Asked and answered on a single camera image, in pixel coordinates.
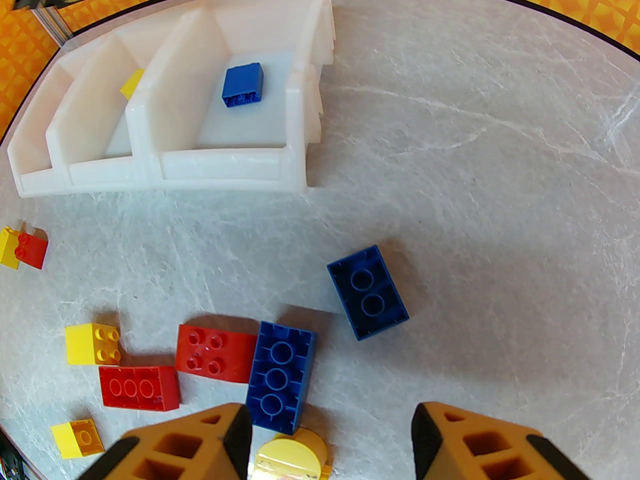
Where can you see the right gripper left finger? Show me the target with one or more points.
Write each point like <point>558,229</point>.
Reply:
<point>175,448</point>

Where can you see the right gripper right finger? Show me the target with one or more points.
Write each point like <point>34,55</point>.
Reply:
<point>490,453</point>

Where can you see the yellow lego brick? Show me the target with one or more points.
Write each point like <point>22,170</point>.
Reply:
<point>82,345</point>
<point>7,248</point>
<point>131,84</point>
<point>75,440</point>

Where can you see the yellow round lego piece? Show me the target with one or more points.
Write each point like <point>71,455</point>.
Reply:
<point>290,455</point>

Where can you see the blue lego brick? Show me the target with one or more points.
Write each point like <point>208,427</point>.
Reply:
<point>280,378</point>
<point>367,293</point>
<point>242,83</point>

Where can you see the red curved lego brick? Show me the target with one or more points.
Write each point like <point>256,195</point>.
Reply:
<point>35,253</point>
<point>210,353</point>

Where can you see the white plastic bin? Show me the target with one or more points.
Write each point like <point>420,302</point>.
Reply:
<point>105,170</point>
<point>35,178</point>
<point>250,168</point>

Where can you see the aluminium frame post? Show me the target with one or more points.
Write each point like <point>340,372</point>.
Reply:
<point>50,25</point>

